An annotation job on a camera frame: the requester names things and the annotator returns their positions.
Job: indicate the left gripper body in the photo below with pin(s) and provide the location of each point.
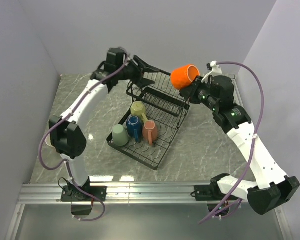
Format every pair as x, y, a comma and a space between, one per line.
133, 72

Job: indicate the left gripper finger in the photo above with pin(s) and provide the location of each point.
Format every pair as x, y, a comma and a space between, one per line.
148, 68
144, 82

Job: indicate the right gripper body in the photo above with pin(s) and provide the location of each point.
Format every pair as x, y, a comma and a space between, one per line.
193, 96

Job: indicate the orange mug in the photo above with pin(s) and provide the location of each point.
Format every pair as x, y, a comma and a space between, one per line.
183, 76

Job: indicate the yellow mug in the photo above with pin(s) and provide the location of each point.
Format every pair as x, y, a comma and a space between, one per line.
138, 109

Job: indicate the black wire dish rack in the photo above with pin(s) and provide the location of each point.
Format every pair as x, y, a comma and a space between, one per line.
164, 106

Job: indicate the blue faceted mug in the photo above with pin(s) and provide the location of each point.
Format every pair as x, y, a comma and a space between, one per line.
134, 127

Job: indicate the pink floral mug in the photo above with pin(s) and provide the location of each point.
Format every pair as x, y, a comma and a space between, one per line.
150, 132

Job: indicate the mint green cup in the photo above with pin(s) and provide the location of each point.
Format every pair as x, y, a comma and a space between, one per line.
120, 135

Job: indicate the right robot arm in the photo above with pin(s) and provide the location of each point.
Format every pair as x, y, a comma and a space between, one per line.
272, 186

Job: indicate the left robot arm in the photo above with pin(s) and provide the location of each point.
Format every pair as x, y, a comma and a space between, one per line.
67, 130

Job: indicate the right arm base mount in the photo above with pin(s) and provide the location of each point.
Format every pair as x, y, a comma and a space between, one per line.
209, 192

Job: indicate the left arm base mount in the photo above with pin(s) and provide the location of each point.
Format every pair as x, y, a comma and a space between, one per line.
72, 194

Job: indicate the aluminium mounting rail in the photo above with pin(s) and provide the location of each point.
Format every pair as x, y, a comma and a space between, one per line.
145, 204

